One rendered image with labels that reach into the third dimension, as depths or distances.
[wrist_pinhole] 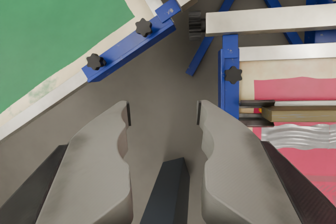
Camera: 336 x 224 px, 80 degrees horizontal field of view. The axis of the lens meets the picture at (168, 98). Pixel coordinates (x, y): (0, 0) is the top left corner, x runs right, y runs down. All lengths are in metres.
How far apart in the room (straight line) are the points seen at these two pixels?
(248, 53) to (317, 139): 0.32
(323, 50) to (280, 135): 0.25
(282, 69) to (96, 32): 0.56
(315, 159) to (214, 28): 0.48
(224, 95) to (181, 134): 1.11
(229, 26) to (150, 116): 1.22
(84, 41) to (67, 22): 0.08
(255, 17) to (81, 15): 0.50
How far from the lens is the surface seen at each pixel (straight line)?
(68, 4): 0.76
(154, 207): 1.23
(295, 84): 0.67
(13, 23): 0.87
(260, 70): 0.64
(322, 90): 0.71
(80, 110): 1.87
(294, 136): 0.70
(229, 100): 0.58
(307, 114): 0.58
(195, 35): 0.54
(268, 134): 0.67
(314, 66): 0.69
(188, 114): 1.60
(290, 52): 0.63
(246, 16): 0.56
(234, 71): 0.52
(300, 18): 0.59
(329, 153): 0.76
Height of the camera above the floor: 1.57
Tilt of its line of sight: 79 degrees down
